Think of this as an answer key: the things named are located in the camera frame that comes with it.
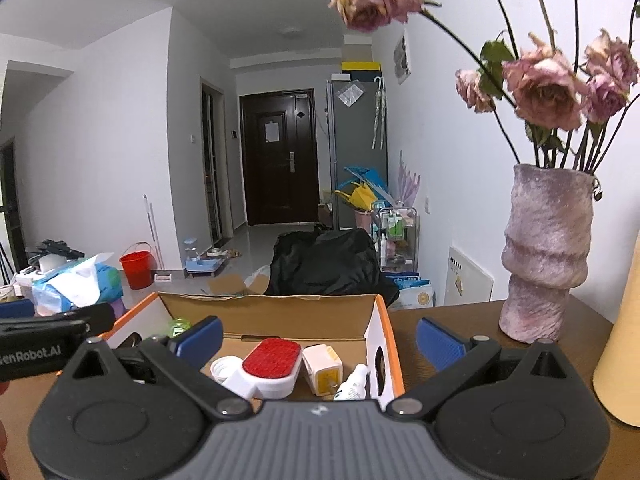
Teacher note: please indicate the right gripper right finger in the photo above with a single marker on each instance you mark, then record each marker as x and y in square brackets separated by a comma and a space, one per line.
[459, 365]

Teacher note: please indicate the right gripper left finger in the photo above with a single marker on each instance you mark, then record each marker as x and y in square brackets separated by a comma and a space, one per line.
[177, 362]

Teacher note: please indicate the red white lint brush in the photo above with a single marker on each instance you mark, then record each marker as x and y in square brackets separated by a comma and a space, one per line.
[269, 371]

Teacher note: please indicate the small white dropper bottle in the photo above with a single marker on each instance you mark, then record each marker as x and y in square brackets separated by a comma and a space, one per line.
[354, 387]

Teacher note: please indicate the white toothpick box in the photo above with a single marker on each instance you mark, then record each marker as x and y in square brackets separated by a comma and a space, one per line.
[324, 369]

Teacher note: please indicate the green spray bottle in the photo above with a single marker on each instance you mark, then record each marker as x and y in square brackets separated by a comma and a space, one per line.
[178, 326]

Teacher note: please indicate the person left hand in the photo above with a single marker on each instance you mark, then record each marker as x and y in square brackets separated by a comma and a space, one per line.
[4, 386]

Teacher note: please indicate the clear food container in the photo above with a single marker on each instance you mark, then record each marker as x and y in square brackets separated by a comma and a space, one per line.
[23, 282]

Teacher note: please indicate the purple white tissue pack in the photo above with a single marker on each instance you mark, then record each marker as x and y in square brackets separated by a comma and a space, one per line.
[119, 308]

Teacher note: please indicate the blue tissue pack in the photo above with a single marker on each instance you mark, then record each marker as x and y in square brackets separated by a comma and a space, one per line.
[78, 284]

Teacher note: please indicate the red bucket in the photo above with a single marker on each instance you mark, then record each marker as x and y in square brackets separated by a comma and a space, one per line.
[137, 262]

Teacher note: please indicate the orange cardboard box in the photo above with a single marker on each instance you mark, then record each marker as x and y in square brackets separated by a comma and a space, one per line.
[358, 328]

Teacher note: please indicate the black headset on container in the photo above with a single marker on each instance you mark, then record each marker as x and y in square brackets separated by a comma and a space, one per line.
[51, 254]

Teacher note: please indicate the metal trolley with bottles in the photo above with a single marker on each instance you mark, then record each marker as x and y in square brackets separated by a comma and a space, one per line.
[395, 231]

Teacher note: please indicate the pink textured vase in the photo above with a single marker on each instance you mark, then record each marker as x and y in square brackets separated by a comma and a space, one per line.
[548, 240]

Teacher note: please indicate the black bag on chair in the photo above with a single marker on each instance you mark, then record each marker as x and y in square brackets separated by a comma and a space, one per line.
[328, 263]

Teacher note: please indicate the cream lamp shade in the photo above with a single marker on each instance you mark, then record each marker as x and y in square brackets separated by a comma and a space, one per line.
[616, 378]

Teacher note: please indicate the dark wooden door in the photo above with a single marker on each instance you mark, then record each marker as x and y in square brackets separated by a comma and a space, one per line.
[280, 157]

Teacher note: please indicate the grey refrigerator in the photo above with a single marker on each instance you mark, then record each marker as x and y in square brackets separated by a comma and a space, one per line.
[355, 137]

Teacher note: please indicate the dried pink roses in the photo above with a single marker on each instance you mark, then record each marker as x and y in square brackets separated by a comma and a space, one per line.
[572, 107]

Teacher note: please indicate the black camera tripod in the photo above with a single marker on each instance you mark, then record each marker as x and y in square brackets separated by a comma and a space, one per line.
[6, 270]

